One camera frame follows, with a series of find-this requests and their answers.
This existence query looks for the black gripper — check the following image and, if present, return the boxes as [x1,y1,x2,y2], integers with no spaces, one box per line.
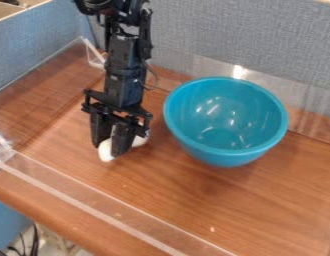
[81,73,153,157]

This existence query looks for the white mushroom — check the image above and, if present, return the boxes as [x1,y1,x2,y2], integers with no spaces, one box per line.
[97,136,149,162]

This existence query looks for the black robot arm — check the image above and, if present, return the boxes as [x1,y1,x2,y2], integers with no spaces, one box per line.
[73,0,152,158]

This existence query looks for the blue plastic bowl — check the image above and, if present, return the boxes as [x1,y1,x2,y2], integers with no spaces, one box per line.
[163,76,288,167]

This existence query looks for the clear acrylic front barrier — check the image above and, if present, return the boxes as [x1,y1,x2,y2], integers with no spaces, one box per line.
[0,133,236,256]

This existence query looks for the clear acrylic barrier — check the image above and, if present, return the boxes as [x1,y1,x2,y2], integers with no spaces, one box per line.
[151,45,330,143]
[0,133,236,256]

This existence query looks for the clear acrylic back barrier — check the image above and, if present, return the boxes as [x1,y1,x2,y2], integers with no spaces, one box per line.
[151,45,330,143]

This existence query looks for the clear acrylic corner bracket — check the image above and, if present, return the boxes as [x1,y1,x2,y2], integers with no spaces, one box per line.
[83,38,107,69]

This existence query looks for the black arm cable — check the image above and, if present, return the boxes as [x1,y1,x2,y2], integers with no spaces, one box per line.
[139,61,160,92]

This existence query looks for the black floor cables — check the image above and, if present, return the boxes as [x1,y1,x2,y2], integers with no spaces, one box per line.
[0,222,41,256]

